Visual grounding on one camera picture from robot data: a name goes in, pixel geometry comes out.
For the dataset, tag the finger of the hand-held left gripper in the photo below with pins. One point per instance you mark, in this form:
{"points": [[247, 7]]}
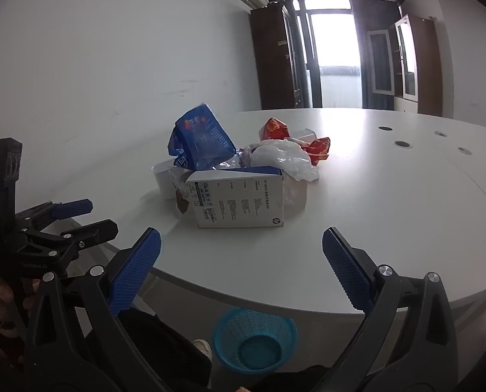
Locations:
{"points": [[100, 228], [75, 208]]}

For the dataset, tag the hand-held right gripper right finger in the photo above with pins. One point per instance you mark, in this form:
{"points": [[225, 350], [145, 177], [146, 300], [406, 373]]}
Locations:
{"points": [[345, 269]]}

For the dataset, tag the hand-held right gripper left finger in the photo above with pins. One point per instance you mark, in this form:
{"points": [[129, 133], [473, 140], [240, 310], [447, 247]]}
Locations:
{"points": [[136, 269]]}

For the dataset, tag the white paper cup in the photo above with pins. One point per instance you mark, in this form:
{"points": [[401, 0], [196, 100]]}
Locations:
{"points": [[163, 179]]}

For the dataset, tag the clear plastic bag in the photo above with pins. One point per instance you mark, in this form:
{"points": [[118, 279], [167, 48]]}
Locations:
{"points": [[296, 192]]}

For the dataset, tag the blue plastic mesh basket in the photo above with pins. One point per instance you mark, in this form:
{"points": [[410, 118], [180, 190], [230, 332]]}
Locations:
{"points": [[255, 351]]}

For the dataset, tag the white plastic bag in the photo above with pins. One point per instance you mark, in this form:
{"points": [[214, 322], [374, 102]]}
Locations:
{"points": [[279, 155]]}

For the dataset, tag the blue snack bag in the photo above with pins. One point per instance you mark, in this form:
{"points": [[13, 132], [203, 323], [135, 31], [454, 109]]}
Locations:
{"points": [[202, 139]]}

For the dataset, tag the brown printed wrapper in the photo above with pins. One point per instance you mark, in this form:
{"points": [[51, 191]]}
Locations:
{"points": [[181, 200]]}

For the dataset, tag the white shoe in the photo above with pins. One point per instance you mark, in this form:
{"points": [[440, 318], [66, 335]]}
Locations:
{"points": [[204, 347]]}

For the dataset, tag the white printed cardboard box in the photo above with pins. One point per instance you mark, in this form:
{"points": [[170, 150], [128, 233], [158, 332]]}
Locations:
{"points": [[238, 204]]}

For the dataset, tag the red snack wrapper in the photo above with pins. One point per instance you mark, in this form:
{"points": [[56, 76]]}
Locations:
{"points": [[273, 128], [318, 149]]}

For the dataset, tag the small white carton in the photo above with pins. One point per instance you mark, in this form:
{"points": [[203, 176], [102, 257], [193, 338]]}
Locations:
{"points": [[304, 134]]}

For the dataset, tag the brown glass-door cabinet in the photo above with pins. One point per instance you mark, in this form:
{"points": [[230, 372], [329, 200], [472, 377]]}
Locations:
{"points": [[424, 69]]}

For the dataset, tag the dark wooden cabinet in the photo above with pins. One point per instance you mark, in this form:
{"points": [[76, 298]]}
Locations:
{"points": [[271, 61]]}

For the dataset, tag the bright balcony door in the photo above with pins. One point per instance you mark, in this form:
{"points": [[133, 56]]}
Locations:
{"points": [[332, 41]]}

